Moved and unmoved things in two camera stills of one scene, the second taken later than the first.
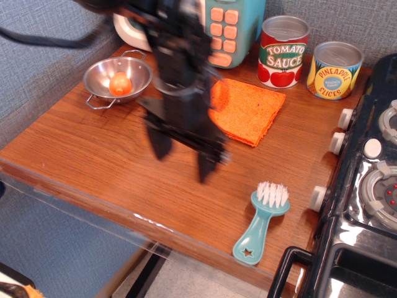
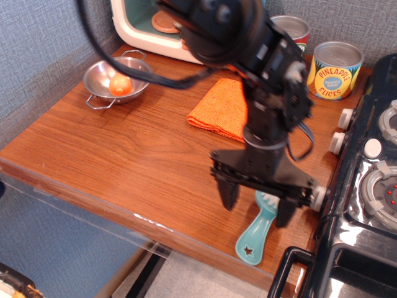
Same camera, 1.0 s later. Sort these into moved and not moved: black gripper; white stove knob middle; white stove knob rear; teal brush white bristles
Moved: black gripper
Not moved: white stove knob middle; teal brush white bristles; white stove knob rear
